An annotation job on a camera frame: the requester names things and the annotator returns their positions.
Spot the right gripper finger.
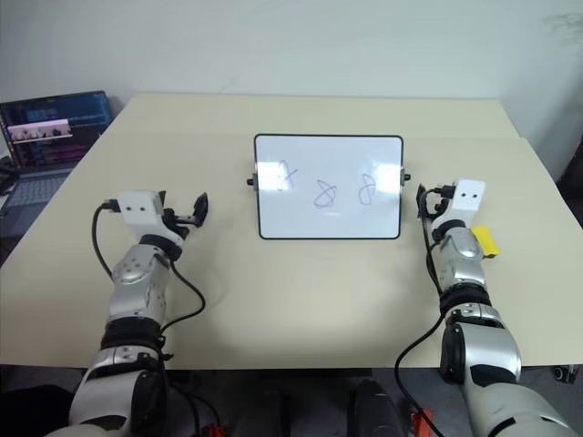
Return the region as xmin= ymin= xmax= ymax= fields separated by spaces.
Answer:
xmin=415 ymin=182 xmax=429 ymax=222

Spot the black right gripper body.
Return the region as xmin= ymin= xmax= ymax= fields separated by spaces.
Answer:
xmin=425 ymin=184 xmax=456 ymax=222

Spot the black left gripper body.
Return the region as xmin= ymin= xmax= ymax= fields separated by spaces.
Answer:
xmin=159 ymin=207 xmax=202 ymax=239

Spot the yellow eraser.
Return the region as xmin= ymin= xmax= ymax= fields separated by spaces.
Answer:
xmin=470 ymin=224 xmax=501 ymax=261

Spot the black-framed whiteboard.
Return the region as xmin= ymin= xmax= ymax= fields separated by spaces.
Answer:
xmin=247 ymin=133 xmax=410 ymax=241

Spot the open laptop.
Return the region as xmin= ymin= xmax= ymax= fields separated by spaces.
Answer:
xmin=0 ymin=90 xmax=113 ymax=211

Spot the black ridged device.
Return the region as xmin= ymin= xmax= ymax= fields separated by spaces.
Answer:
xmin=0 ymin=158 xmax=20 ymax=193

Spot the large dark rounded shape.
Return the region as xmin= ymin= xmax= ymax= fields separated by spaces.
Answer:
xmin=348 ymin=379 xmax=407 ymax=437

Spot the red clamp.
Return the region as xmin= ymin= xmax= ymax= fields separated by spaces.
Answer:
xmin=408 ymin=408 xmax=435 ymax=437

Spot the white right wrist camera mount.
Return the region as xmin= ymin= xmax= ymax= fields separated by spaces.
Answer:
xmin=432 ymin=179 xmax=486 ymax=233

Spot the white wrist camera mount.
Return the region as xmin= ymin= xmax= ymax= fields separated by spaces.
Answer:
xmin=432 ymin=179 xmax=486 ymax=233
xmin=117 ymin=189 xmax=179 ymax=247

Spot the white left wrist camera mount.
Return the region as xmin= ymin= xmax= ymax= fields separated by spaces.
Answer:
xmin=117 ymin=189 xmax=179 ymax=247

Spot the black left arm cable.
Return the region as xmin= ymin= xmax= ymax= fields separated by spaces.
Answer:
xmin=92 ymin=198 xmax=206 ymax=361

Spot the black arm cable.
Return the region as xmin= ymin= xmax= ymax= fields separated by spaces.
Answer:
xmin=92 ymin=198 xmax=206 ymax=361
xmin=394 ymin=181 xmax=456 ymax=437

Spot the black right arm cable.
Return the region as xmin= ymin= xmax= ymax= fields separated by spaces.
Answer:
xmin=394 ymin=181 xmax=456 ymax=437

